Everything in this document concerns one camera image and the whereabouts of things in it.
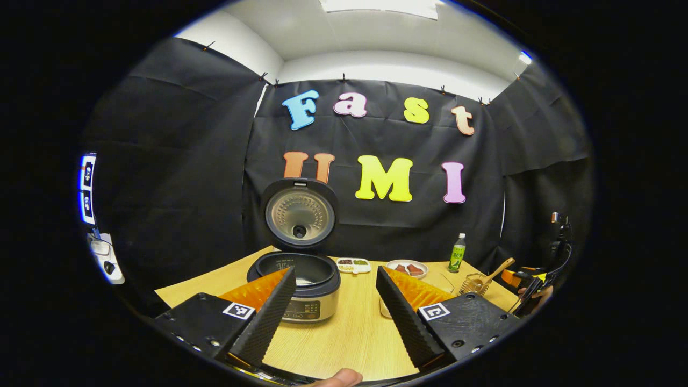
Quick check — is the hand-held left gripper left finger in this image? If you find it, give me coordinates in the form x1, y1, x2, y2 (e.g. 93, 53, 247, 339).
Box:
153, 266, 297, 370

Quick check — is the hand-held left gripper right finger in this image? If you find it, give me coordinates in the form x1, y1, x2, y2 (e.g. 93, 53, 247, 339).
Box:
375, 266, 523, 371

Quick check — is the wooden spoon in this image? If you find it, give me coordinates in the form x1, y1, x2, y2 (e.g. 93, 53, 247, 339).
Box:
469, 257, 515, 291

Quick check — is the clear box of rice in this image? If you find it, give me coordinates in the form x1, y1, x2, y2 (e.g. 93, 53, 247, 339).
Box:
379, 270, 456, 319

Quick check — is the wire chopstick holder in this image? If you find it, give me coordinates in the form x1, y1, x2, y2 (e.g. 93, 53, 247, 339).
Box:
460, 273, 491, 297

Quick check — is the grey rice cooker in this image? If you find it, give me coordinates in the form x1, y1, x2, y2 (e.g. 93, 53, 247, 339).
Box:
247, 177, 342, 324

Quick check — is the white round plate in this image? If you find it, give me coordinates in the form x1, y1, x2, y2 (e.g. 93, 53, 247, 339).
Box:
386, 260, 429, 280

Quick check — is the green drink bottle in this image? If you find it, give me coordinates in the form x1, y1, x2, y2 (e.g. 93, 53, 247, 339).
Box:
449, 233, 467, 273

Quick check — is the white divided bean dish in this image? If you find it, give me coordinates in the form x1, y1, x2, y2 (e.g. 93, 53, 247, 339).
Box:
336, 258, 372, 274

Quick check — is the black backdrop cloth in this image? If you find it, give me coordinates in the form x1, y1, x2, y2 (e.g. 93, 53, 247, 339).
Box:
81, 37, 594, 318

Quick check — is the white side table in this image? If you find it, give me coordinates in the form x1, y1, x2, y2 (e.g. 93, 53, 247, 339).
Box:
88, 232, 125, 285

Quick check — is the computer monitor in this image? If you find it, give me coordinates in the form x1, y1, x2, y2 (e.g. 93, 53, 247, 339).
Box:
79, 153, 97, 225

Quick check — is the large ceiling light panel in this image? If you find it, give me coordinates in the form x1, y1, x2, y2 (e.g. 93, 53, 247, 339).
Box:
320, 0, 439, 20

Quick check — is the black cable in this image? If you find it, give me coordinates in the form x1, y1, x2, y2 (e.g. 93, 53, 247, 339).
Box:
556, 241, 572, 277

